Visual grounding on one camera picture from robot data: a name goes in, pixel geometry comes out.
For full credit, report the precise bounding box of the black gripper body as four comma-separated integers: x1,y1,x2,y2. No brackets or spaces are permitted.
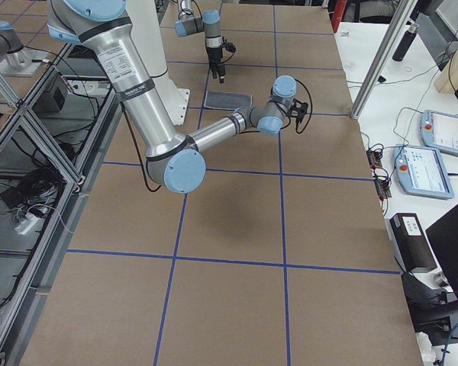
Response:
206,47,226,79

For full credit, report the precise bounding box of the pink and grey towel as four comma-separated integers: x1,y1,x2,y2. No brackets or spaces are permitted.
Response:
204,91,252,111

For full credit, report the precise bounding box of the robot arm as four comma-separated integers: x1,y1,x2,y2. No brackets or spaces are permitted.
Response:
48,1,297,194
174,1,226,84

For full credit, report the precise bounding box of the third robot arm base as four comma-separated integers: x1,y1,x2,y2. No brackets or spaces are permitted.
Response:
0,21,40,77

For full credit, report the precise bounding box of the red cylinder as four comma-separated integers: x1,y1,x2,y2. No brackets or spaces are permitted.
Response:
331,0,347,33

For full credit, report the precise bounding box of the black electronics box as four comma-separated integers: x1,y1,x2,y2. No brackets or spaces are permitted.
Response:
33,75,68,113

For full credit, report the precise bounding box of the small circuit board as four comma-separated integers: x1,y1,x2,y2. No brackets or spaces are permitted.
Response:
366,149,382,169

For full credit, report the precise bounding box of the black bottle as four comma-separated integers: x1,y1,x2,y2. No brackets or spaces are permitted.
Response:
392,23,419,62

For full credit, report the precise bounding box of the near teach pendant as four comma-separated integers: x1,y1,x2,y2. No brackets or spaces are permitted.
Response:
393,144,454,200

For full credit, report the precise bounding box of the teach pendant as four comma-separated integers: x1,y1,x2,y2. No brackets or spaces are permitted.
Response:
393,144,454,200
420,110,458,156

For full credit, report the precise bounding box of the far teach pendant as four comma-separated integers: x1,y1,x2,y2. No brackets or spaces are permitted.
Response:
420,110,458,156

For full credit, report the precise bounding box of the white power strip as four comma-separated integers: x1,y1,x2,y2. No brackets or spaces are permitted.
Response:
15,212,40,235

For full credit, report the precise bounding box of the black power adapter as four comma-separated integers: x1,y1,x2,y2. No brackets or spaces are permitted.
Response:
0,187,24,209

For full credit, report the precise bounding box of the black box with label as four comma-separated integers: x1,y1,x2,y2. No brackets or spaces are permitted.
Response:
389,213,437,273

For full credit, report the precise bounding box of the black monitor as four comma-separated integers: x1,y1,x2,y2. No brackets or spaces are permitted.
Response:
426,204,458,291

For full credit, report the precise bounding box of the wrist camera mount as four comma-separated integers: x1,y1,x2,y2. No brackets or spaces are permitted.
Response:
289,98,308,121
222,37,237,59

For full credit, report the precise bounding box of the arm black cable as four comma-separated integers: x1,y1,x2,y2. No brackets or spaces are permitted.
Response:
289,78,312,135

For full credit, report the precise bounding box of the aluminium frame post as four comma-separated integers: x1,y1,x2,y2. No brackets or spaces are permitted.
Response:
350,0,418,120

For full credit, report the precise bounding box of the aluminium frame rail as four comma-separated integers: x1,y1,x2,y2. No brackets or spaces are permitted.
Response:
0,41,133,366

